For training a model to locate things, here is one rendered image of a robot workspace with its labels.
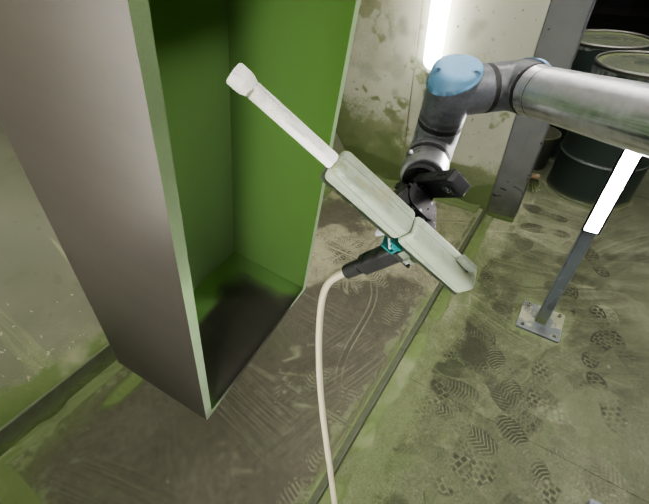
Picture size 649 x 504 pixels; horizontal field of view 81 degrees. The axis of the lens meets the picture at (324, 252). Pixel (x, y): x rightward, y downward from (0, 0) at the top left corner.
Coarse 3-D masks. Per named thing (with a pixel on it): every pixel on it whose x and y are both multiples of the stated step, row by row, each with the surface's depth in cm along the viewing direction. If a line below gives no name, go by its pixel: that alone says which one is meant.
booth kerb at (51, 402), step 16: (112, 352) 175; (80, 368) 163; (96, 368) 170; (64, 384) 160; (80, 384) 166; (48, 400) 156; (64, 400) 162; (16, 416) 147; (32, 416) 152; (48, 416) 158; (0, 432) 144; (16, 432) 149; (0, 448) 146
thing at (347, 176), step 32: (256, 96) 49; (288, 128) 52; (320, 160) 54; (352, 160) 54; (352, 192) 55; (384, 192) 56; (384, 224) 58; (416, 224) 59; (384, 256) 65; (416, 256) 61; (448, 256) 61; (448, 288) 65
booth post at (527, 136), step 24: (552, 0) 184; (576, 0) 179; (552, 24) 189; (576, 24) 184; (552, 48) 194; (576, 48) 189; (528, 120) 219; (528, 144) 226; (504, 168) 242; (528, 168) 234; (504, 192) 250; (504, 216) 260
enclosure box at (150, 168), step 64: (0, 0) 44; (64, 0) 40; (128, 0) 36; (192, 0) 86; (256, 0) 92; (320, 0) 85; (0, 64) 52; (64, 64) 46; (128, 64) 41; (192, 64) 94; (256, 64) 103; (320, 64) 94; (64, 128) 55; (128, 128) 48; (192, 128) 105; (256, 128) 116; (320, 128) 105; (64, 192) 67; (128, 192) 57; (192, 192) 118; (256, 192) 133; (320, 192) 116; (128, 256) 70; (192, 256) 134; (256, 256) 156; (128, 320) 93; (192, 320) 77; (256, 320) 141; (192, 384) 100
